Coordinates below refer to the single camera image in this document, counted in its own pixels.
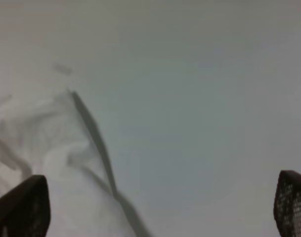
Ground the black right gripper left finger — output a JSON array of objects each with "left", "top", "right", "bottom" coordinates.
[{"left": 0, "top": 175, "right": 51, "bottom": 237}]

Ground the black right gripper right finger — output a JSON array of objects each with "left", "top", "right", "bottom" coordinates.
[{"left": 273, "top": 170, "right": 301, "bottom": 237}]

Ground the white short sleeve t-shirt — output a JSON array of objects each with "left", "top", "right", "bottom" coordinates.
[{"left": 0, "top": 91, "right": 150, "bottom": 237}]

